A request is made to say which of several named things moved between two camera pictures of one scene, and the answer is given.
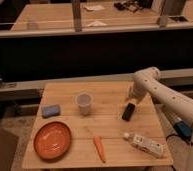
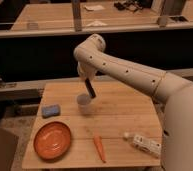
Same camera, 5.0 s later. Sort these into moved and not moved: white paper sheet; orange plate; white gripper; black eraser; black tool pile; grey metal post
Moved: black eraser; white gripper
Not moved: white paper sheet; grey metal post; orange plate; black tool pile
